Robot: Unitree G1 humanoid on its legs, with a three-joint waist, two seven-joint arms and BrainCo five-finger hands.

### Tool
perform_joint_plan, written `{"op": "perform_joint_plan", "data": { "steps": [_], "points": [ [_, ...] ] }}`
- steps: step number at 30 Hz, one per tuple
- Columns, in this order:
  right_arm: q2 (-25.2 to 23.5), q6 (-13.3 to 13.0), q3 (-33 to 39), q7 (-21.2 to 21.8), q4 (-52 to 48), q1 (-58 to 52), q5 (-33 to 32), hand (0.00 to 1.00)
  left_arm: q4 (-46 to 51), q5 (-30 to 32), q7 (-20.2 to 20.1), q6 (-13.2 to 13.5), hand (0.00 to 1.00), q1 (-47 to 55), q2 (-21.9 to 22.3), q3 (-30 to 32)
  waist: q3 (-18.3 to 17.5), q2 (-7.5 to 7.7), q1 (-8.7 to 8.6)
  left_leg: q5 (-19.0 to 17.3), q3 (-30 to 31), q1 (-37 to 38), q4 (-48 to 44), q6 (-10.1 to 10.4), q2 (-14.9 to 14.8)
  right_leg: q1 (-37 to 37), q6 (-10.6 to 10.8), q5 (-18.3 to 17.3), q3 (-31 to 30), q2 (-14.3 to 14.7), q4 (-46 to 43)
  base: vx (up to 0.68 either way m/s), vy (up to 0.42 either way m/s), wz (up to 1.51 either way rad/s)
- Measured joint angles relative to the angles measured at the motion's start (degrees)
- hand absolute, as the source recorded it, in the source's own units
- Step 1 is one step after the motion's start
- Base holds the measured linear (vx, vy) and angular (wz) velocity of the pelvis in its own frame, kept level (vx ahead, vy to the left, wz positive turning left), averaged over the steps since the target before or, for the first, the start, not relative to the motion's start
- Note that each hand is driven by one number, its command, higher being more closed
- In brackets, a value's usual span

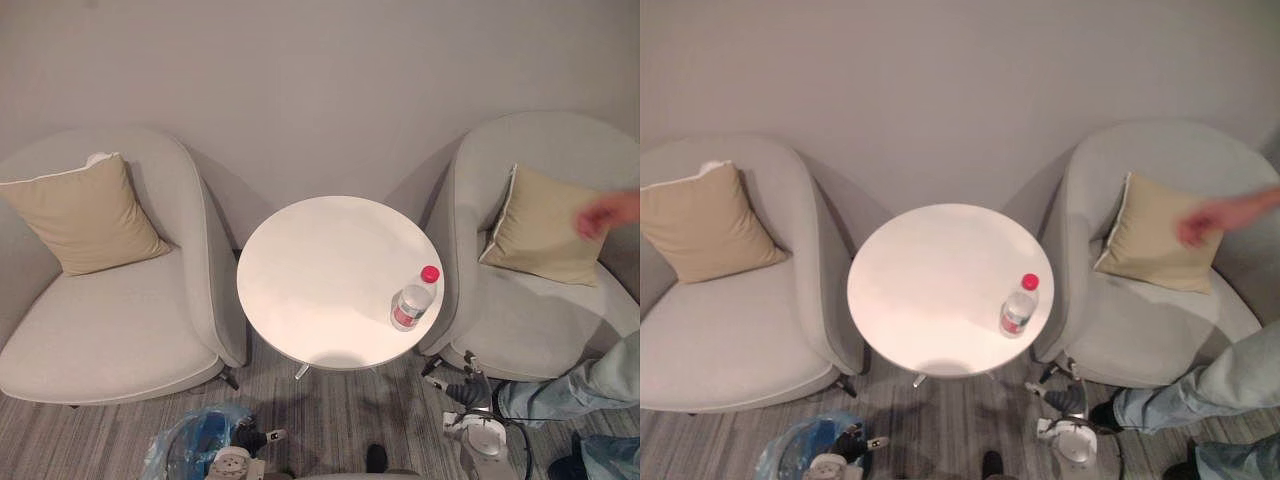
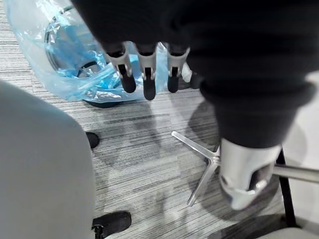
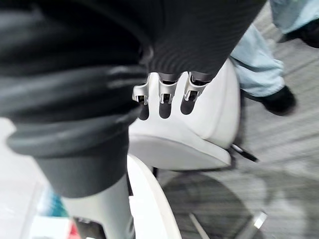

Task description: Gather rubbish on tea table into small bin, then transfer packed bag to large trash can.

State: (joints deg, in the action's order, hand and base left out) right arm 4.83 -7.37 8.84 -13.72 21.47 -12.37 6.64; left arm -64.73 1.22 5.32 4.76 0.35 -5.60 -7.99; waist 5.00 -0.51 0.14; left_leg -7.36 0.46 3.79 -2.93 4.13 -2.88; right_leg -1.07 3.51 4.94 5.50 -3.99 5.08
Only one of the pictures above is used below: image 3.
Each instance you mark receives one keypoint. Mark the red and white box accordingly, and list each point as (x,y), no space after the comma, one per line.
(52,227)

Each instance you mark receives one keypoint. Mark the chrome chair base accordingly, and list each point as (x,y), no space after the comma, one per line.
(259,220)

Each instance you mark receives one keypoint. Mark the teal patterned package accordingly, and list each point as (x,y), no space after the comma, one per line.
(53,204)

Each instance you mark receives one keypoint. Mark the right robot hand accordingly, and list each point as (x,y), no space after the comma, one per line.
(82,74)

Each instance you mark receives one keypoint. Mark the person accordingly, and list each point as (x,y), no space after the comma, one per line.
(256,64)

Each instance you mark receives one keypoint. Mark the white moulded chair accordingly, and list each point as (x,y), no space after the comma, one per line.
(199,134)

